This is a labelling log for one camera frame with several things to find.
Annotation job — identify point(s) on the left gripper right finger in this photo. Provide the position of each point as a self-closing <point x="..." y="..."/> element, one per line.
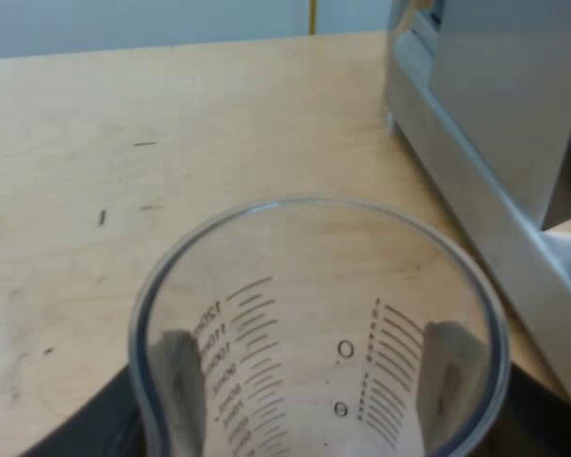
<point x="542" y="428"/>

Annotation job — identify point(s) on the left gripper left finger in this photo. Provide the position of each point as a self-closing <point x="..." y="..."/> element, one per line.
<point x="100" y="428"/>

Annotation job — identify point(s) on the clear measuring glass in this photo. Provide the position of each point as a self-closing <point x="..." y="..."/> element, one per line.
<point x="314" y="266"/>

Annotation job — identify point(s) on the steel espresso machine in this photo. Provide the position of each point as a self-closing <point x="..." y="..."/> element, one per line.
<point x="495" y="119"/>

